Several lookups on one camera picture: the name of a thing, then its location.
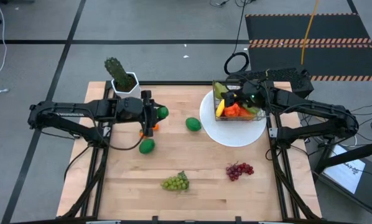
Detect black floor mat striped edges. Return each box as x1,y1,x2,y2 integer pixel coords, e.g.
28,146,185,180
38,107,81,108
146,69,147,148
244,12,372,82

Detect orange bell pepper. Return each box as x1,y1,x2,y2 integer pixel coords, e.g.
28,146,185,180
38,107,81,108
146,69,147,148
223,102,241,118

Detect white hexagonal planter pot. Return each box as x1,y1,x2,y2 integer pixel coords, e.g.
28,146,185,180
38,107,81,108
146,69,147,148
111,72,142,100

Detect yellow hanging cable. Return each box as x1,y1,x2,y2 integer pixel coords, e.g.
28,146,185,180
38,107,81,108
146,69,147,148
300,0,320,65

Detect orange tangerine cluster with leaves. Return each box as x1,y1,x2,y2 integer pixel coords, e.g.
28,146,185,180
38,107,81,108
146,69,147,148
138,123,160,139

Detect black coiled cable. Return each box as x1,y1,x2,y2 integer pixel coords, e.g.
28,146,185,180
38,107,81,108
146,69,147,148
223,0,251,75

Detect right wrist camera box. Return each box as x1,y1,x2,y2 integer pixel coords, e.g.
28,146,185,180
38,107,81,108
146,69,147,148
246,88,263,103

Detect large light green pear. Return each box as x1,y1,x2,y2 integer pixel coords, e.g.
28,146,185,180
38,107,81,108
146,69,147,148
213,82,230,100

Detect white round plate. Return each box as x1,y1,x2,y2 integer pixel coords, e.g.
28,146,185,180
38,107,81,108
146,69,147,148
199,90,267,147

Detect black wire basket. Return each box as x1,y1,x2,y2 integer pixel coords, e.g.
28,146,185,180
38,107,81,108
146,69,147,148
212,80,267,122

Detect yellow banana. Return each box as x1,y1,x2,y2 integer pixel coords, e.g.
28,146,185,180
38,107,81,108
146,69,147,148
215,98,226,118

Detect green grape bunch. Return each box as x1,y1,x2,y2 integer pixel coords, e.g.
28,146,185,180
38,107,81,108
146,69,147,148
160,170,190,192

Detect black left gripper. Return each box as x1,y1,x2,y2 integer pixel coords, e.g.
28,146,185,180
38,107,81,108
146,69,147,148
136,90,162,138

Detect green artificial cactus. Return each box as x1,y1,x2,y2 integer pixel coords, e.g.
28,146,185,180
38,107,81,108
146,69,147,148
104,57,136,93

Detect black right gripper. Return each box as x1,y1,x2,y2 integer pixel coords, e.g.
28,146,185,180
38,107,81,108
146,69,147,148
224,79,272,108

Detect small green lime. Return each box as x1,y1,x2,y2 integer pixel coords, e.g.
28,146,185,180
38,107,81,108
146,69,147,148
157,106,170,120

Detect purple grape bunch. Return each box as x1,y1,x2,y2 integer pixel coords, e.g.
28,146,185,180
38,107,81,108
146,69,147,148
225,161,255,182

